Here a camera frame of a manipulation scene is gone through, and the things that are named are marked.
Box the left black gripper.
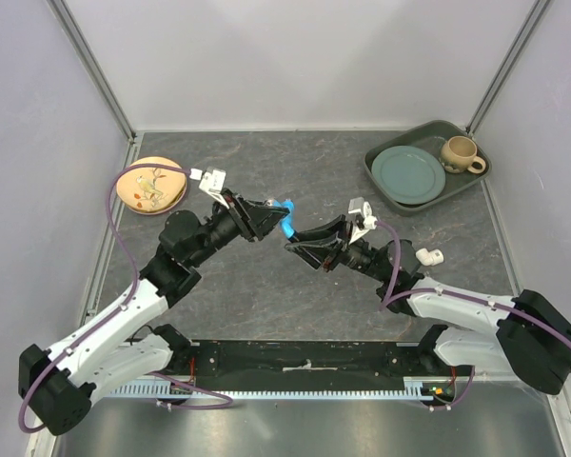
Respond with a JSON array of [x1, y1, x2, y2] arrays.
[[189, 188, 289, 267]]

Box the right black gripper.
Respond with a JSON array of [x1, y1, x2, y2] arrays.
[[285, 213, 388, 283]]

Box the blue water faucet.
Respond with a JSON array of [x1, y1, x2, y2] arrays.
[[266, 199, 296, 241]]

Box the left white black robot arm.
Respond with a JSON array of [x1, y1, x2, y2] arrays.
[[18, 189, 289, 436]]

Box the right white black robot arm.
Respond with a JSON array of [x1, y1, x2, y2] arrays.
[[281, 216, 571, 395]]

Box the white pvc elbow right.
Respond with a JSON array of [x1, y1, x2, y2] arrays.
[[415, 248, 444, 267]]

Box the teal round plate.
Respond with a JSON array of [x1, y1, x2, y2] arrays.
[[370, 146, 446, 205]]

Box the dark green rectangular tray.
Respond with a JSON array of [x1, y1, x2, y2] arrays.
[[364, 120, 491, 216]]

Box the orange bird pattern plate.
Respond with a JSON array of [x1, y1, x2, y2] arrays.
[[116, 156, 187, 214]]

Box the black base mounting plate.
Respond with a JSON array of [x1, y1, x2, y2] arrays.
[[163, 340, 439, 392]]

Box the beige ceramic mug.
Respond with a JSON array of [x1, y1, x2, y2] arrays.
[[440, 136, 487, 174]]

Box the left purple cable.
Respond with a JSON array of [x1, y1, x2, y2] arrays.
[[17, 164, 234, 433]]

